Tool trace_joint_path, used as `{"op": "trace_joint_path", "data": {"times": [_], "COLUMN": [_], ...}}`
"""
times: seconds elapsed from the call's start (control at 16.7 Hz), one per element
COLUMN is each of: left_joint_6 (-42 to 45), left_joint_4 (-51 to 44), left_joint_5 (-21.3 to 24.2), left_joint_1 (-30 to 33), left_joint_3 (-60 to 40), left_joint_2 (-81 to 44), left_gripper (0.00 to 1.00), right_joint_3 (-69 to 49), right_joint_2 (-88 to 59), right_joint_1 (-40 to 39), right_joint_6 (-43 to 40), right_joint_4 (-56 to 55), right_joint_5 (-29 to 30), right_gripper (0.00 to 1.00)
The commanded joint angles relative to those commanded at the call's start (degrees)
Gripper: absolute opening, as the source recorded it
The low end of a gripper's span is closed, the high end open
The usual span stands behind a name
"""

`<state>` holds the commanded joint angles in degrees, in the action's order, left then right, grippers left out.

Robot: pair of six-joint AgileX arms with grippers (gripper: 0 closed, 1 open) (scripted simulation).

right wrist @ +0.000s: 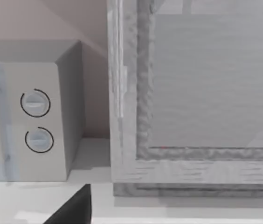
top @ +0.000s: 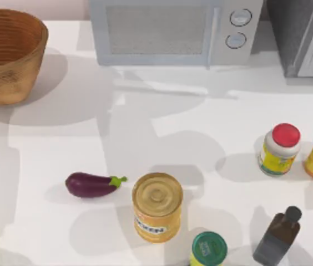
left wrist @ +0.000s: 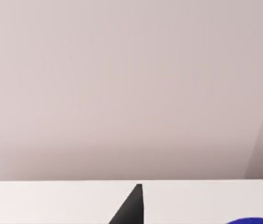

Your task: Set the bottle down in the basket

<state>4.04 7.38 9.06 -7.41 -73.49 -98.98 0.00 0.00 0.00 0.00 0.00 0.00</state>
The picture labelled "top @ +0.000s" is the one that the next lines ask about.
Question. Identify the yellow can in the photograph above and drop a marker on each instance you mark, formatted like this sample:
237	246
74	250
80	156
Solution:
157	210

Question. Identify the purple eggplant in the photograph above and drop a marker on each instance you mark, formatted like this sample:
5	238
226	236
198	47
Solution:
90	185

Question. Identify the microwave oven door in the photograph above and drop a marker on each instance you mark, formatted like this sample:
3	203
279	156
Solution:
156	33

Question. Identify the pale microwave oven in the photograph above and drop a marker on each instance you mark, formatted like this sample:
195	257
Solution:
173	30

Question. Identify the round microwave knob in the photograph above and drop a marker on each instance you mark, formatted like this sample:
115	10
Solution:
240	16
236	40

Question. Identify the red lid white jar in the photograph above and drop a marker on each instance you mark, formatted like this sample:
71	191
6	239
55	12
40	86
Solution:
280	152

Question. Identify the green lid yellow jar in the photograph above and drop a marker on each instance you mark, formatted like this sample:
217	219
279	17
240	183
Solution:
208	248

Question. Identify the brown woven basket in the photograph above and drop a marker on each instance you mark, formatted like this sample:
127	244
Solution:
9	72

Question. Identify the dark brown bottle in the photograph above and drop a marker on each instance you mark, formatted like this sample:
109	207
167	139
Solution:
278	238

